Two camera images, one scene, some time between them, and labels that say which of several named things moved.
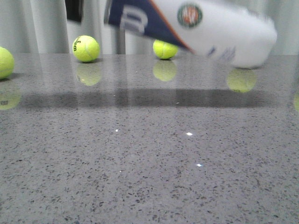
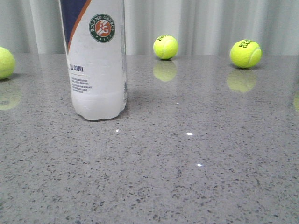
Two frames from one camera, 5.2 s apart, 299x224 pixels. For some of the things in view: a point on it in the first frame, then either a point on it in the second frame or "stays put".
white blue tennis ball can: (237, 32) → (94, 33)
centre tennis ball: (164, 50) stays put
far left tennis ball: (7, 63) stays put
